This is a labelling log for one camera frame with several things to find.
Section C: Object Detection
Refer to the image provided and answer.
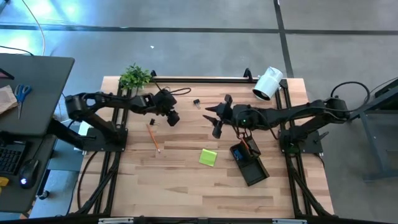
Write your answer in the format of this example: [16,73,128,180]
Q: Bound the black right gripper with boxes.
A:
[202,103,240,128]

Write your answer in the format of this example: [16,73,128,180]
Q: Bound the green sticky note pad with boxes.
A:
[198,148,218,167]

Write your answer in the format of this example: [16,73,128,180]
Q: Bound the green potted plant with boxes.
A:
[119,62,153,91]

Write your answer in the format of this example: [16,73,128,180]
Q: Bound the black side desk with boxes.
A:
[0,53,75,214]

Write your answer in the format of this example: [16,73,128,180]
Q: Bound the black computer mouse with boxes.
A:
[18,159,40,190]

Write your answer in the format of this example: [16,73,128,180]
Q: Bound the brown paper bag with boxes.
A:
[0,85,19,115]

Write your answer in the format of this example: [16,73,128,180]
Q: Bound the dark metal side stand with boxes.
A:
[348,77,398,183]

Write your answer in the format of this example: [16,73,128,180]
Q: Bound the black keyboard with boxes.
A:
[0,141,27,177]

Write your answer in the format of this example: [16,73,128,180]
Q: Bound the yellow object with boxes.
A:
[0,176,10,194]

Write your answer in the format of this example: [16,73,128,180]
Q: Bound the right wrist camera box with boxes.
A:
[211,125,223,140]

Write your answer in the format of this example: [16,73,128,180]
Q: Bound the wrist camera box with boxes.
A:
[167,110,181,127]
[211,125,223,140]

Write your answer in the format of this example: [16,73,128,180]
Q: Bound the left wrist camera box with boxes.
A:
[167,110,181,127]

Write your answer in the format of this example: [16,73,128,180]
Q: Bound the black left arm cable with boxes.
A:
[161,86,192,96]

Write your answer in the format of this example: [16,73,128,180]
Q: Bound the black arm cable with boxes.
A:
[330,81,371,113]
[161,86,192,96]

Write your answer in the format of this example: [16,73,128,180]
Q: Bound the black table frame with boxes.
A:
[0,67,398,224]

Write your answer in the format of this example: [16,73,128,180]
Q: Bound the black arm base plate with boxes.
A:
[279,129,324,156]
[81,126,129,153]

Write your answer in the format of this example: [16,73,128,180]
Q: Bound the black cable under table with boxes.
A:
[76,151,99,212]

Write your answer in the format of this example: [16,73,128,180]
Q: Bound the silver frame bracket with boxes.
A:
[98,217,134,224]
[272,218,308,224]

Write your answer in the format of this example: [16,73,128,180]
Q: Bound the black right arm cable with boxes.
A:
[330,81,371,113]

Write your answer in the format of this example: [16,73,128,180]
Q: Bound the blue-handled scissors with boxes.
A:
[14,84,32,121]

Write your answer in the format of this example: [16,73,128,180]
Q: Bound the white floor cable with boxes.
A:
[21,0,47,56]

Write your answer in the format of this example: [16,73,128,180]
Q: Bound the black floor cable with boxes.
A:
[0,45,34,57]

